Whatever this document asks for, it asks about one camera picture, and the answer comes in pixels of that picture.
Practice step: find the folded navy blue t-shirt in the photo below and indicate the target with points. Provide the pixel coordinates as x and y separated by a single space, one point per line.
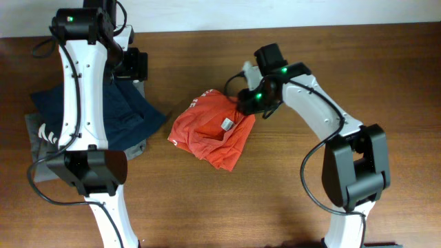
128 118

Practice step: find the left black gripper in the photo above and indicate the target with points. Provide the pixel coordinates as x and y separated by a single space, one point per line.
138 65

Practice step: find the red orange t-shirt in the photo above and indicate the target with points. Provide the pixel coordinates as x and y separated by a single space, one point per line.
213 130

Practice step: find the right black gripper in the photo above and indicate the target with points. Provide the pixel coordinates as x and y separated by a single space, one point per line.
247 105

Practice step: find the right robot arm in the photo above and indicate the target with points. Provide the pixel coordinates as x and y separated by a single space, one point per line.
355 169

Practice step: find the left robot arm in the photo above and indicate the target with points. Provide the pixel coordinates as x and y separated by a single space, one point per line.
94 51

